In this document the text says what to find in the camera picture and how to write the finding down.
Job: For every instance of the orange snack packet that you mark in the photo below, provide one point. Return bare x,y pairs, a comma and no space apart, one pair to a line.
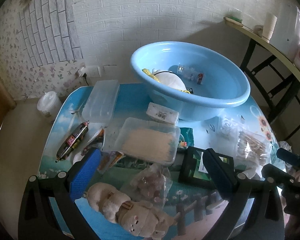
108,158

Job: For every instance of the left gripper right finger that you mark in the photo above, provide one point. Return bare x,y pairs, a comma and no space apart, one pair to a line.
220,167

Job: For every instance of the green snack packet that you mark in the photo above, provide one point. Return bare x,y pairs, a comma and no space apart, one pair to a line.
186,138

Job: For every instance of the clear plastic storage box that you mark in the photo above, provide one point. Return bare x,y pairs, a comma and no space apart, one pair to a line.
100,105

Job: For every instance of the white appliance on shelf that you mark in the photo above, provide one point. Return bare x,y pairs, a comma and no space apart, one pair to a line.
286,34

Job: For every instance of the paper towel roll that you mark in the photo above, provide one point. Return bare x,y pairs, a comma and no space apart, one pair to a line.
269,26

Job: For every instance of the black red sausage packet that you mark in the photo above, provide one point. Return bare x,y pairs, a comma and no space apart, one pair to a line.
72,141

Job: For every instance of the light blue plastic basin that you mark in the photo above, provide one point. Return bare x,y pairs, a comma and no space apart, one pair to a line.
224,85

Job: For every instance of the bag of cotton swabs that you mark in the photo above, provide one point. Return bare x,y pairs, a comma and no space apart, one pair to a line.
253,148

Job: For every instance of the bag of reddish snacks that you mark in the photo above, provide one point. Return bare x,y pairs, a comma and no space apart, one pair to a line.
151,184

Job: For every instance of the small white round lid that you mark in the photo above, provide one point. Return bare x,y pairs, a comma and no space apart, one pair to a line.
78,157

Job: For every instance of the green sponge on shelf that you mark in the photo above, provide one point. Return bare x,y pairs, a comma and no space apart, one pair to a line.
233,18

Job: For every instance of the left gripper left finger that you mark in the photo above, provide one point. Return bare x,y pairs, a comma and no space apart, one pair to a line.
81,173

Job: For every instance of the white tissue pack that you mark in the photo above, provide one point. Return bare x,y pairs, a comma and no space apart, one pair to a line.
162,114

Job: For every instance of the bag of white hooks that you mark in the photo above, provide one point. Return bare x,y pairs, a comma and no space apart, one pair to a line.
227,129

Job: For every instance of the beige plush toy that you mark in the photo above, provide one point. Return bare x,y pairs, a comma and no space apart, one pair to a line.
141,219

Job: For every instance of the small clear bottle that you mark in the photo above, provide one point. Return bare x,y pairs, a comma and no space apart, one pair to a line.
190,74

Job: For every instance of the folding side table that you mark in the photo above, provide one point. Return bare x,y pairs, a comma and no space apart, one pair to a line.
288,89

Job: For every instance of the white bunny plush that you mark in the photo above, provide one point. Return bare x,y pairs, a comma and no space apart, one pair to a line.
169,79

